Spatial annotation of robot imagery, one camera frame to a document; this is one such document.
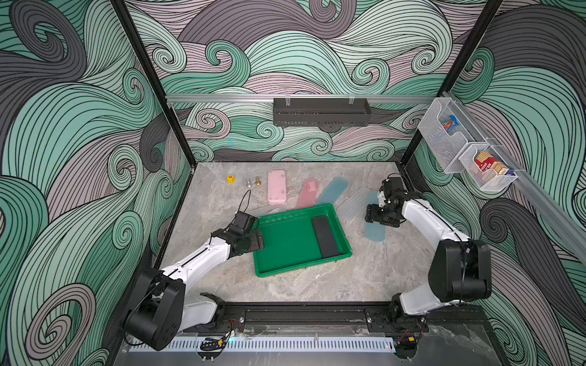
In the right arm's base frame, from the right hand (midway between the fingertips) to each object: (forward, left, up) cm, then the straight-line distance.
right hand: (379, 220), depth 89 cm
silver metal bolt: (+25, +56, -6) cm, 62 cm away
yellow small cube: (+28, +65, -6) cm, 71 cm away
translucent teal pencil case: (+22, +14, -9) cm, 28 cm away
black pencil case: (-4, +21, -8) cm, 23 cm away
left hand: (-7, +50, -3) cm, 51 cm away
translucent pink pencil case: (+20, +27, -7) cm, 34 cm away
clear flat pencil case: (+11, +7, -7) cm, 15 cm away
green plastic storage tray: (-6, +35, -7) cm, 37 cm away
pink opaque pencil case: (+22, +42, -5) cm, 47 cm away
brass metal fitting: (+26, +51, -6) cm, 58 cm away
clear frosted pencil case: (+10, +46, -7) cm, 48 cm away
